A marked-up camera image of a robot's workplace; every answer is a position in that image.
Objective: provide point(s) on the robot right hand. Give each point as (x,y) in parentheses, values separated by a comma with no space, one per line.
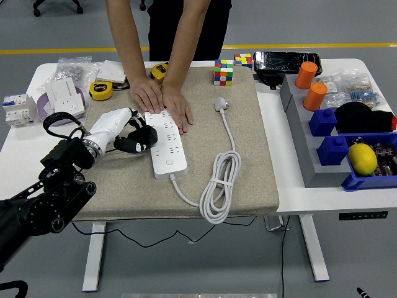
(362,293)

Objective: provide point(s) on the person's left hand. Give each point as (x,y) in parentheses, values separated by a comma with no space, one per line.
(177,107)

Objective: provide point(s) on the person's right hand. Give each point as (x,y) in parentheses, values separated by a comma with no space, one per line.
(148,94)

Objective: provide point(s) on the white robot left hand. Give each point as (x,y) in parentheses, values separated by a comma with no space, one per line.
(108,124)

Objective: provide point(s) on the black plug adapter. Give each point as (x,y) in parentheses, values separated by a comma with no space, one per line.
(146,135)

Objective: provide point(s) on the white power strip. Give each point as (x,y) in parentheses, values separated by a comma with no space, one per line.
(167,155)

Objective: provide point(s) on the person's right forearm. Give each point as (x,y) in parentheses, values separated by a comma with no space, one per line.
(127,34)

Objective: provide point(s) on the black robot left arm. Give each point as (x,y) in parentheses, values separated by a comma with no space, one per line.
(56,198)

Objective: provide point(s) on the person's left forearm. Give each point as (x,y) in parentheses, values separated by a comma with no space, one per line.
(186,37)

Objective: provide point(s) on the yellow and black tape measure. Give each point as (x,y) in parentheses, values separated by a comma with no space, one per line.
(157,70)

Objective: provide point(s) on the large Rubik's cube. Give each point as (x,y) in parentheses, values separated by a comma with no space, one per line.
(223,73)

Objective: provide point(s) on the beige fabric mat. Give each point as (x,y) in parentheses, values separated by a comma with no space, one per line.
(124,186)

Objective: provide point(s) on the clear bag of screws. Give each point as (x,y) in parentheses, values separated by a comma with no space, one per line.
(73,69)

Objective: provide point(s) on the white table leg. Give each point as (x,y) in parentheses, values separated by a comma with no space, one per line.
(313,248)
(93,254)

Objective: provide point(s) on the purple bowl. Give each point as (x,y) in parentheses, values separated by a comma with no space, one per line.
(41,108)

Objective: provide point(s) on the black table control panel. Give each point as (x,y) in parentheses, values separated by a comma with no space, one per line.
(363,215)

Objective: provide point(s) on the person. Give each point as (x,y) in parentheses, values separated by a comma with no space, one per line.
(186,25)

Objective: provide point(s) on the small Rubik's cube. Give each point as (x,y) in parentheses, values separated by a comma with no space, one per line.
(242,60)

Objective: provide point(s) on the white circuit breaker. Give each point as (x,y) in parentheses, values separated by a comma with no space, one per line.
(18,110)

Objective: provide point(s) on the blue plastic bin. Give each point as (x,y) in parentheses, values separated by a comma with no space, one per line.
(356,183)

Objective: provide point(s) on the black glossy case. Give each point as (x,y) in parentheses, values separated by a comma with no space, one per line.
(287,62)

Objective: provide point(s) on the orange cylinder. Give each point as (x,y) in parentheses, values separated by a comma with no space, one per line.
(306,74)
(314,96)

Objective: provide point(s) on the yellow lemon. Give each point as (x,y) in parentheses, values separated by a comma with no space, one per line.
(362,159)

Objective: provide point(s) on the dark electronic components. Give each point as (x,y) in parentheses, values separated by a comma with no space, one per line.
(386,158)

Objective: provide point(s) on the grey stepped block holder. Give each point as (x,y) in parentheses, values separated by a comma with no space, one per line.
(310,155)

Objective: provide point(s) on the blue block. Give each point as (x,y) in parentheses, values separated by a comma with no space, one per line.
(333,150)
(322,121)

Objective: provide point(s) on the black die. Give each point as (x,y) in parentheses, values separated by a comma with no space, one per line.
(356,141)

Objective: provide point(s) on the clear bag of small parts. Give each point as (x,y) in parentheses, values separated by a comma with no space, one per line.
(330,91)

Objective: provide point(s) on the red item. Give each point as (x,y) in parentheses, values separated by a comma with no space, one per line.
(394,122)

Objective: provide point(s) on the black cloth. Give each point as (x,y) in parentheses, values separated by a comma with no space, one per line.
(363,118)

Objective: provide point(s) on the clear bag of resistors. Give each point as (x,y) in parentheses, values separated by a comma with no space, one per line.
(364,91)

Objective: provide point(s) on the white wall socket plate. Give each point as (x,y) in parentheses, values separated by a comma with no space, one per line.
(69,105)

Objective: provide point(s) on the flat white switch panel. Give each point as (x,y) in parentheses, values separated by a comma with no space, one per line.
(110,73)

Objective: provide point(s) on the white switch panel box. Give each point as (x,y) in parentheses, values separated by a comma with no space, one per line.
(62,88)

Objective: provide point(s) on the grey bracket under table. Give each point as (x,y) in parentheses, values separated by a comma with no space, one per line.
(274,223)

